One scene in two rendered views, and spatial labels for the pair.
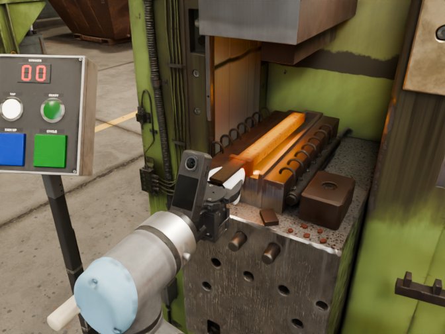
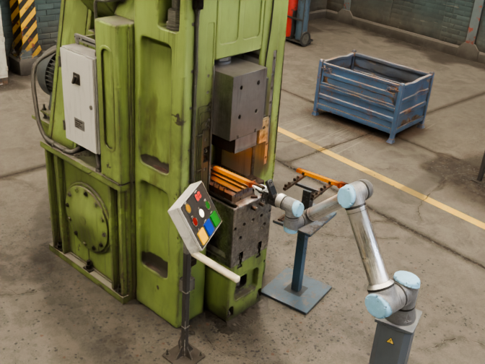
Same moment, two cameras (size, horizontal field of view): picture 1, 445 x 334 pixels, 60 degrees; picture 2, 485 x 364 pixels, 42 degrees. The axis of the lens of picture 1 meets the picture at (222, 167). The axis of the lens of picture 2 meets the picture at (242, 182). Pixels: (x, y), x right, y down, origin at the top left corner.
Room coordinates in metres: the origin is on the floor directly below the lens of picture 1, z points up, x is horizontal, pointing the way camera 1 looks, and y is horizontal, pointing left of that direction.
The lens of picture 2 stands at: (0.10, 3.45, 2.89)
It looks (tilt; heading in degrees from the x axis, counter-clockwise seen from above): 28 degrees down; 280
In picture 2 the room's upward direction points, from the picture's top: 4 degrees clockwise
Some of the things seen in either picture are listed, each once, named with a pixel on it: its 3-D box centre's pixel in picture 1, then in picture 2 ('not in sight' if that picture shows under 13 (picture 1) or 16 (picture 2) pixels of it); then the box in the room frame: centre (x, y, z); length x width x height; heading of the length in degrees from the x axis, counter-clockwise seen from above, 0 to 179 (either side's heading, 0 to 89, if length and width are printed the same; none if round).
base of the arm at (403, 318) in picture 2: not in sight; (400, 308); (-0.31, 0.44, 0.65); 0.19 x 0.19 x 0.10
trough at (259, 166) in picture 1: (287, 138); (221, 176); (0.91, -0.17, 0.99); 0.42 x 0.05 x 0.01; 150
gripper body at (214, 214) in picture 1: (196, 217); (271, 196); (0.54, 0.04, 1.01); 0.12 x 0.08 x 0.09; 150
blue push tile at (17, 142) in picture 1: (10, 149); (208, 227); (0.82, 0.50, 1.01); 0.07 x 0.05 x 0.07; 85
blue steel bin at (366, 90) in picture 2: not in sight; (371, 93); (-0.04, -4.15, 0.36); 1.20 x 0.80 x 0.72; 149
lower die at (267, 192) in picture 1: (277, 149); (219, 182); (0.92, -0.15, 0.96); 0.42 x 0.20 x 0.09; 150
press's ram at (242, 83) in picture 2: not in sight; (228, 93); (0.90, -0.18, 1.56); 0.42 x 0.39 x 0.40; 150
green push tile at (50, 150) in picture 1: (51, 151); (214, 219); (0.81, 0.40, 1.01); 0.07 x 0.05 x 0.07; 85
